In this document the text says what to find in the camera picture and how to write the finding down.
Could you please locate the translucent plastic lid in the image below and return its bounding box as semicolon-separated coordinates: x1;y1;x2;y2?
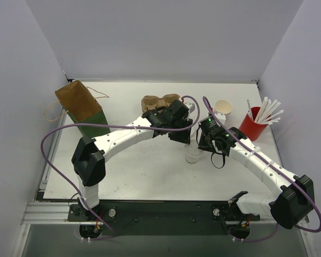
190;125;198;140
184;143;203;155

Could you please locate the white paper cup with text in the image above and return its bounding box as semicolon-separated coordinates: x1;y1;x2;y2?
184;152;201;164

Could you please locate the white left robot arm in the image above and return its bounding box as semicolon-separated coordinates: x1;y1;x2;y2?
71;100;195;220

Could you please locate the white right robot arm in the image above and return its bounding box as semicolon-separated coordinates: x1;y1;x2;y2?
198;116;315;229

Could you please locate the brown cardboard cup carrier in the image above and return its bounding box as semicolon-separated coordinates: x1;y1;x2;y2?
141;94;180;113

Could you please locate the red straw holder cup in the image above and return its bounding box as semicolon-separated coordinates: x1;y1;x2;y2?
239;114;268;141

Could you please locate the green paper bag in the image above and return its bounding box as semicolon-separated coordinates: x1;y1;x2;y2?
43;80;109;125

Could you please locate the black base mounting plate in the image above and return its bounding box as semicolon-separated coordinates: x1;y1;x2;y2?
67;200;260;237

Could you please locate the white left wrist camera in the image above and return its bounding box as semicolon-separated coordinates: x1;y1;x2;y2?
184;102;196;114

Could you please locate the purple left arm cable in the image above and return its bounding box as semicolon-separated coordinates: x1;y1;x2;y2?
40;95;201;240

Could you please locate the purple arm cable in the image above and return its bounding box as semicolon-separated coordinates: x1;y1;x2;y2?
40;95;201;240
202;96;321;243

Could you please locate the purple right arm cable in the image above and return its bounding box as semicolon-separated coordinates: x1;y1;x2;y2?
202;96;321;243

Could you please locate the aluminium rail frame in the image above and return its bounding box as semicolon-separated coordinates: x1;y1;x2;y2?
10;107;78;257

